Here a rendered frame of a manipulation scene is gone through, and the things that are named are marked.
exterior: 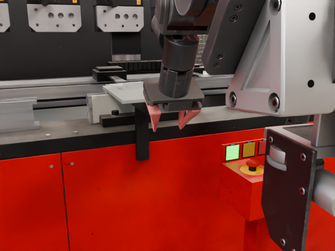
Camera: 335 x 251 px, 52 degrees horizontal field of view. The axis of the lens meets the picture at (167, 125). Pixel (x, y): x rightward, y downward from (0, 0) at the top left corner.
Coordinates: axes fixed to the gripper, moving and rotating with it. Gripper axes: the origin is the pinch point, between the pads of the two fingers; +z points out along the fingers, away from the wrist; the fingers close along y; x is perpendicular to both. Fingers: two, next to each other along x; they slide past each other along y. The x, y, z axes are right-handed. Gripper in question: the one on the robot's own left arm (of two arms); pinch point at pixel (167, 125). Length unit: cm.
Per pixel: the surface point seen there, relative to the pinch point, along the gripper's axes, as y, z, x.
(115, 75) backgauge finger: 1, 32, -65
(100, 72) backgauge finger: 6, 31, -66
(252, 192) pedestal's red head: -28.0, 27.6, 0.4
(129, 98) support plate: 2.8, 12.1, -24.6
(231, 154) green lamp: -28.9, 29.5, -16.0
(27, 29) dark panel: 34, 29, -99
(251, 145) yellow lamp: -36.1, 28.3, -17.7
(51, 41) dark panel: 25, 34, -97
